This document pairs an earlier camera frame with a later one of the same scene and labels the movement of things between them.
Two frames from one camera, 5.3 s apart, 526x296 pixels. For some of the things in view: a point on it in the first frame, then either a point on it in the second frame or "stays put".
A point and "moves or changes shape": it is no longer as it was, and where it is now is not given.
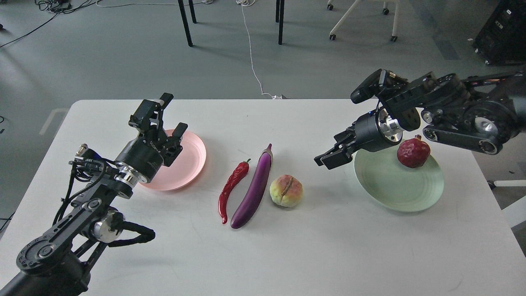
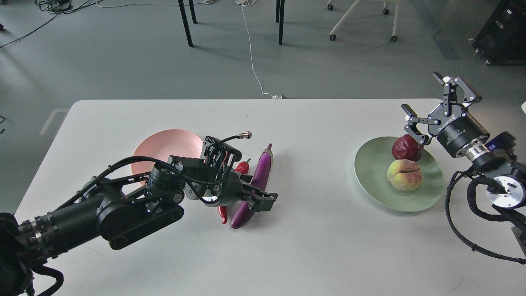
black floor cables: [58, 7] stays put
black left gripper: [149, 151] to [231, 190]
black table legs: [280, 10] stays put
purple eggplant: [258, 181] stays put
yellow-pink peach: [286, 190] to [404, 175]
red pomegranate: [412, 153] moves or changes shape
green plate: [399, 187] stays put
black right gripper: [376, 130] to [457, 129]
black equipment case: [502, 40] stays put
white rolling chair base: [393, 38] stays put
